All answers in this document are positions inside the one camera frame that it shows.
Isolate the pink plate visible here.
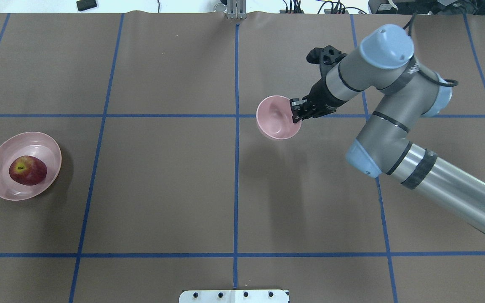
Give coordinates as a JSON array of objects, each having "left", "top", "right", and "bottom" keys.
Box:
[{"left": 0, "top": 132, "right": 62, "bottom": 201}]

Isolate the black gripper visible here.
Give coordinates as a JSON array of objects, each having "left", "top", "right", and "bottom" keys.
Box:
[{"left": 289, "top": 77, "right": 354, "bottom": 123}]

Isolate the aluminium frame post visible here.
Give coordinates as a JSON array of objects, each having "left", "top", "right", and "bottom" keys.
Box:
[{"left": 222, "top": 0, "right": 248, "bottom": 19}]

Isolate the pink bowl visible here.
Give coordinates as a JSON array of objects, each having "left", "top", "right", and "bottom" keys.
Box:
[{"left": 256, "top": 96, "right": 302, "bottom": 141}]

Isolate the white pedestal column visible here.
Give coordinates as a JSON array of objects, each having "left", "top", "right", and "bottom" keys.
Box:
[{"left": 179, "top": 289, "right": 290, "bottom": 303}]

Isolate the red apple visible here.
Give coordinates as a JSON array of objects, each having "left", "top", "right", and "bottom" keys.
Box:
[{"left": 8, "top": 155, "right": 48, "bottom": 186}]

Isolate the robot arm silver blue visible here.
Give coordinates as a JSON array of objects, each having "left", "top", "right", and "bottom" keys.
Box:
[{"left": 288, "top": 21, "right": 485, "bottom": 235}]

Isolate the black camera cable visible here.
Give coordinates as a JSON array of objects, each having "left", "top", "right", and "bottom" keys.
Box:
[{"left": 407, "top": 13, "right": 458, "bottom": 88}]

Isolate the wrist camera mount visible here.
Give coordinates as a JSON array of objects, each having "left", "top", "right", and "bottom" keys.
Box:
[{"left": 306, "top": 45, "right": 348, "bottom": 79}]

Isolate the small black device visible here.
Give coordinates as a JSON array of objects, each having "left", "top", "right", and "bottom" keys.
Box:
[{"left": 76, "top": 0, "right": 98, "bottom": 12}]

